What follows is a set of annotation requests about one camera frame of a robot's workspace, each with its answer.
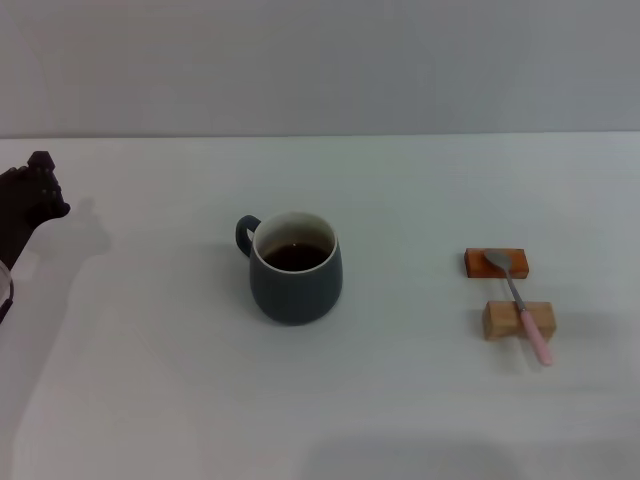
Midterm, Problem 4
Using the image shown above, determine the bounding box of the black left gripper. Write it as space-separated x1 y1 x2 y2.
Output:
0 151 71 271

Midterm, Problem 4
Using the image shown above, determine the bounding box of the dark coffee liquid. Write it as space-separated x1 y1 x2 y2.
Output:
261 241 335 273

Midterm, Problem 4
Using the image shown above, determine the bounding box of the dark grey ceramic mug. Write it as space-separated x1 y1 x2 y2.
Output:
235 211 345 327

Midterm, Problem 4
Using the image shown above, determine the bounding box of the pink handled metal spoon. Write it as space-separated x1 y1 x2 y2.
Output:
482 248 554 366

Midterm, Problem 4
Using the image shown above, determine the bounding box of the dark brown wooden block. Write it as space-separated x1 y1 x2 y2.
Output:
462 247 530 280

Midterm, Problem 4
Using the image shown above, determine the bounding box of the light wooden arch block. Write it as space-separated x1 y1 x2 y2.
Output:
482 300 558 345

